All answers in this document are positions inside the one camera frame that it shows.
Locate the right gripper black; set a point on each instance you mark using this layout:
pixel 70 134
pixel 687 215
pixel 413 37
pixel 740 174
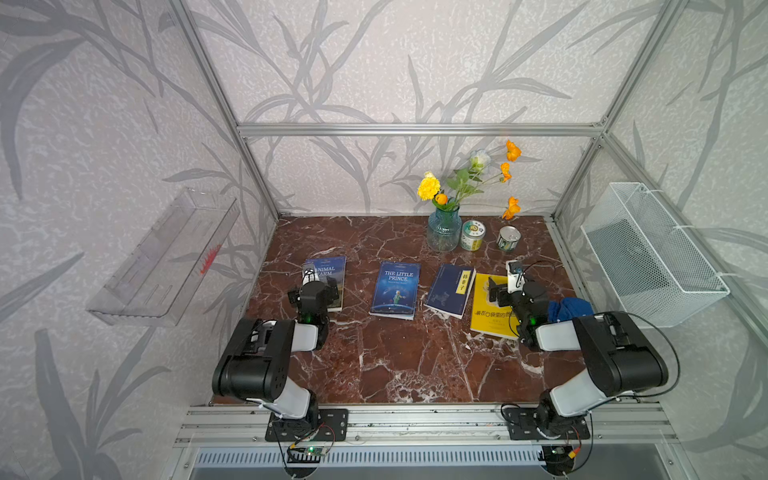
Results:
pixel 502 290

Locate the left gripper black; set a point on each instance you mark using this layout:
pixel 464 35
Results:
pixel 329 292

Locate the blue cloth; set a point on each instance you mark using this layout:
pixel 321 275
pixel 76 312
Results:
pixel 568 309

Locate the yellow book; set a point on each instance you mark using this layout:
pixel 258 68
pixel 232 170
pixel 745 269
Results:
pixel 487 316

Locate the dark navy Chinese book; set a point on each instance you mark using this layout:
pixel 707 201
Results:
pixel 450 290

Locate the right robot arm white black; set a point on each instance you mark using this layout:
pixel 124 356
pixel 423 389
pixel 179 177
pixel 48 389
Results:
pixel 618 360

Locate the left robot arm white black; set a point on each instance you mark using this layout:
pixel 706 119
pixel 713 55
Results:
pixel 255 363

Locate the Animal Farm book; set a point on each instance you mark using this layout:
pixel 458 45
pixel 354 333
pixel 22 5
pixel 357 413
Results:
pixel 332 268

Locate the The Little Prince blue book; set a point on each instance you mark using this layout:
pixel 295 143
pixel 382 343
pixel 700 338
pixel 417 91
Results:
pixel 396 290

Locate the open silver tin can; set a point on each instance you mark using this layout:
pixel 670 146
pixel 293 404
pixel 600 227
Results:
pixel 508 238

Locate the green white tin can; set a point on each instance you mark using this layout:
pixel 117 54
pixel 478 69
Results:
pixel 472 235

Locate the glass vase teal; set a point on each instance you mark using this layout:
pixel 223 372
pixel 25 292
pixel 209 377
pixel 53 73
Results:
pixel 444 230

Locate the yellow orange flower bouquet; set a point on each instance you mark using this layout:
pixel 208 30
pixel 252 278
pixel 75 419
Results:
pixel 472 178

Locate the left circuit board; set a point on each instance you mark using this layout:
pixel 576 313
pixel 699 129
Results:
pixel 307 454

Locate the circuit board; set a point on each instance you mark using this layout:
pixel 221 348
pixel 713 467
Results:
pixel 307 454
pixel 558 457

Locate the right circuit board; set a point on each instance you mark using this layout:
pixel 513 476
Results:
pixel 558 457

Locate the clear acrylic shelf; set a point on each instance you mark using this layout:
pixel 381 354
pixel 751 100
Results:
pixel 158 280

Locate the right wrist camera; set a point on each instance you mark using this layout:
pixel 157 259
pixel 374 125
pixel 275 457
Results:
pixel 515 276

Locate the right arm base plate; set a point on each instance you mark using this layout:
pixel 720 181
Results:
pixel 523 423

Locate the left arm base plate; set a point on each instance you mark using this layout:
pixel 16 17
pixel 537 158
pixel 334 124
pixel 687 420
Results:
pixel 325 424

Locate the white wire basket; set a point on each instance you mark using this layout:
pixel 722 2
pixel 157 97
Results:
pixel 653 266

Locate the aluminium front rail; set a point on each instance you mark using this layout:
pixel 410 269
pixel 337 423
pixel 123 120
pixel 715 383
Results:
pixel 420 425

